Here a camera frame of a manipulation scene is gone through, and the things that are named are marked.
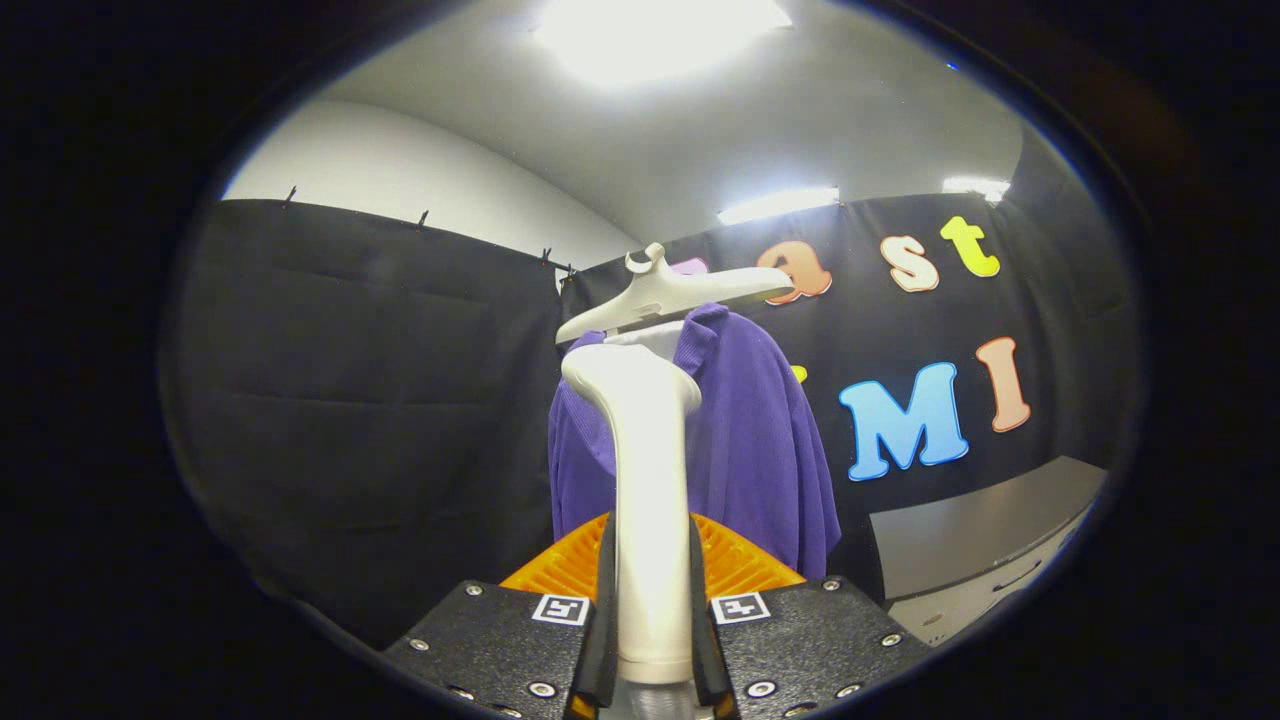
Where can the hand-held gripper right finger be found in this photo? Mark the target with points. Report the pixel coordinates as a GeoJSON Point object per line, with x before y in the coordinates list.
{"type": "Point", "coordinates": [800, 640]}

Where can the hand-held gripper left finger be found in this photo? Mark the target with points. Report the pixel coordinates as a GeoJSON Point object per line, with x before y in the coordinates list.
{"type": "Point", "coordinates": [520, 640]}

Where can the white garment steamer head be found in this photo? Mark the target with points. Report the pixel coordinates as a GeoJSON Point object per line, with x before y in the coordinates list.
{"type": "Point", "coordinates": [650, 500]}

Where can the purple jacket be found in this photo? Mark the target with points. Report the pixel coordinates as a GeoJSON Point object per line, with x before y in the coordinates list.
{"type": "Point", "coordinates": [750, 450]}

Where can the white clothes hanger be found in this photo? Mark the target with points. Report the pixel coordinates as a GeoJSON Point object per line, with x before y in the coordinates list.
{"type": "Point", "coordinates": [680, 290]}

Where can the grey cabinet with dark top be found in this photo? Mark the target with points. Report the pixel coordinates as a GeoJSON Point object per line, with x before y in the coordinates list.
{"type": "Point", "coordinates": [980, 540]}

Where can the plain black side curtain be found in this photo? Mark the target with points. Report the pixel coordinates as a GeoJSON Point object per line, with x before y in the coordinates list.
{"type": "Point", "coordinates": [1090, 300]}
{"type": "Point", "coordinates": [350, 400]}

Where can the black backdrop cloth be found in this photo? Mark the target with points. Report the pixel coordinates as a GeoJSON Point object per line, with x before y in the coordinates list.
{"type": "Point", "coordinates": [880, 330]}

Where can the white padded ironing form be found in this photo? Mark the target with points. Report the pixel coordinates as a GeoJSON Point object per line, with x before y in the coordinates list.
{"type": "Point", "coordinates": [655, 338]}

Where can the ceiling strip light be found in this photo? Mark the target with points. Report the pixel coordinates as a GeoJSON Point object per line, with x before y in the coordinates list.
{"type": "Point", "coordinates": [778, 205]}

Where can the small ceiling corner light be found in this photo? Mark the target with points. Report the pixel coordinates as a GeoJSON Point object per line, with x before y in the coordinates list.
{"type": "Point", "coordinates": [975, 187]}

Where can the large ceiling light panel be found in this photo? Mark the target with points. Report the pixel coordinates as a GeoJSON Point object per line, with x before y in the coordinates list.
{"type": "Point", "coordinates": [660, 35]}

